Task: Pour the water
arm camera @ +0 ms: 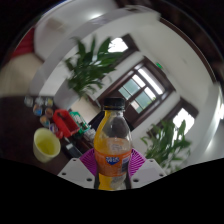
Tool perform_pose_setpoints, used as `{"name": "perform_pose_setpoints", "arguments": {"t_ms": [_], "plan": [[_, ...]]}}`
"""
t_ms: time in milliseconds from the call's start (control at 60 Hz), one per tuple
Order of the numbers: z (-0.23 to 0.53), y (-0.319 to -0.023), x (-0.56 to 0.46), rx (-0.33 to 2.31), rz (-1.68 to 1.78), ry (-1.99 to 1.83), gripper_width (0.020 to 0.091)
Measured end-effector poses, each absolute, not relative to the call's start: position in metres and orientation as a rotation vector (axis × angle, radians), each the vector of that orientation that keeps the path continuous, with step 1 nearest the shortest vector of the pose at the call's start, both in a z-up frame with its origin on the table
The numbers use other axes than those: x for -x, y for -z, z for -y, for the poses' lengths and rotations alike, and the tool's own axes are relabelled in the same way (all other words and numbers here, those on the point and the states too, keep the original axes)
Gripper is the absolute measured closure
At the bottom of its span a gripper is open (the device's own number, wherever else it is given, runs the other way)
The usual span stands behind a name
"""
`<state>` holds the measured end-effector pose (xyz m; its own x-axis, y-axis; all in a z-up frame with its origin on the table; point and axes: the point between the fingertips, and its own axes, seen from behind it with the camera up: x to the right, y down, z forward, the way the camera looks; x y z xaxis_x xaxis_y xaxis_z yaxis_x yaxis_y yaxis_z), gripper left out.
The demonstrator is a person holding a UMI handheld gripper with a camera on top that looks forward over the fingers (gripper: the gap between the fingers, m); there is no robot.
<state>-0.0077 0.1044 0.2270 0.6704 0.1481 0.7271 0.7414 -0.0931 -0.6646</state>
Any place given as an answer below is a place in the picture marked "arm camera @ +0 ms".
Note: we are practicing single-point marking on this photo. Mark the dark framed window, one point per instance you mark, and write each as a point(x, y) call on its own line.
point(118, 45)
point(183, 116)

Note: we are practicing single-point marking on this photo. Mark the black office chair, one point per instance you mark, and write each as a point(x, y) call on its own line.
point(96, 120)

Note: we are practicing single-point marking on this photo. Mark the red carpeted staircase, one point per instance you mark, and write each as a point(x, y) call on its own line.
point(25, 45)

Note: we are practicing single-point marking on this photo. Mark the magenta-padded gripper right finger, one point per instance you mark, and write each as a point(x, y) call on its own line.
point(148, 171)

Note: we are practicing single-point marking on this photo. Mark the potted plant white pot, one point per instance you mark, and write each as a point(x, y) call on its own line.
point(166, 143)
point(90, 70)

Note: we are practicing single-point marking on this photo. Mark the yellow plastic cup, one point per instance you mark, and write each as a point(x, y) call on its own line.
point(46, 146)

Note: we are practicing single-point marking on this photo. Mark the flat black device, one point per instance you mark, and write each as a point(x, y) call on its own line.
point(72, 148)

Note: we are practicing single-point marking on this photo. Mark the dark wooden double door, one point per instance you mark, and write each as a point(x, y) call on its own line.
point(146, 90)

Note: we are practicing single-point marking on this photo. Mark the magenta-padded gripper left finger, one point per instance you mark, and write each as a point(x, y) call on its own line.
point(74, 171)

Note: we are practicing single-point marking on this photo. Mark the brown box of white packets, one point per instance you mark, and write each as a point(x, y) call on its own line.
point(89, 134)

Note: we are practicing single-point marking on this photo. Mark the orange drink plastic bottle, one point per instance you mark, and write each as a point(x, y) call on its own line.
point(112, 156)

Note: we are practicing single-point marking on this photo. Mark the green exit sign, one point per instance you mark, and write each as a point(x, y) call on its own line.
point(159, 65)

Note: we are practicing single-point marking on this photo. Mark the red box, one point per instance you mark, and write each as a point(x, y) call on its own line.
point(66, 125)

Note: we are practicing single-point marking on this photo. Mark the green box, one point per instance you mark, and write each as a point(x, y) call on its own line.
point(80, 120)

